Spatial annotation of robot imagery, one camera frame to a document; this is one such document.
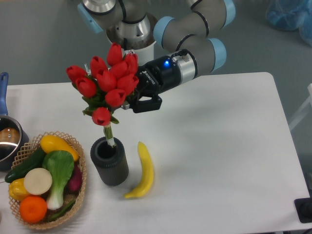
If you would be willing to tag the yellow banana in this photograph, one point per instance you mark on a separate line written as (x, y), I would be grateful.
(147, 177)

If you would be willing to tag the blue plastic bag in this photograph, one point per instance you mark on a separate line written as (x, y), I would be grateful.
(291, 15)

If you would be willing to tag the orange fruit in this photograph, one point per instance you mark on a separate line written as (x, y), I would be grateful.
(33, 209)

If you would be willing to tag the black device at table edge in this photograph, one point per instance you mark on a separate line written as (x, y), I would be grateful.
(304, 209)

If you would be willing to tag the red tulip bouquet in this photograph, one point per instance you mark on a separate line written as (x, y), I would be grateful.
(106, 86)

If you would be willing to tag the white frame at right edge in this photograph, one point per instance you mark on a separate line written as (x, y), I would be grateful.
(302, 111)

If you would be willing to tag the green chili pepper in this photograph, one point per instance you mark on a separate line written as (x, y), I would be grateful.
(62, 212)

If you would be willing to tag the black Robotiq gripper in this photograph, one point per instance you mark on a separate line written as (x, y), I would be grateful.
(155, 77)

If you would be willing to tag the green cucumber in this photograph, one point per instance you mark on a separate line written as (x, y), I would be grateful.
(35, 160)

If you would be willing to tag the dark grey ribbed vase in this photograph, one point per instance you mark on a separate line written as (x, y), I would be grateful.
(110, 162)

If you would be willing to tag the purple sweet potato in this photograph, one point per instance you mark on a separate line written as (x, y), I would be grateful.
(75, 182)

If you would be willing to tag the woven wicker basket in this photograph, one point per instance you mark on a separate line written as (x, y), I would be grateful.
(26, 150)

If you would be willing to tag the white round radish slice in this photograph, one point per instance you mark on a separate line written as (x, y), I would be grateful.
(38, 181)

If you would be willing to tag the green bok choy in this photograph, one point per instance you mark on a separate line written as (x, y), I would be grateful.
(60, 165)

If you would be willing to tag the blue saucepan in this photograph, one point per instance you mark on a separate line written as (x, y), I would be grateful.
(12, 136)

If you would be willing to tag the yellow bell pepper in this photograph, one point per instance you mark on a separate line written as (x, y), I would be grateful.
(17, 190)

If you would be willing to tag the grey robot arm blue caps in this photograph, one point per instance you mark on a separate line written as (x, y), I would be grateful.
(170, 52)

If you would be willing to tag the yellow squash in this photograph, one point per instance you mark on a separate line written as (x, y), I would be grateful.
(51, 143)

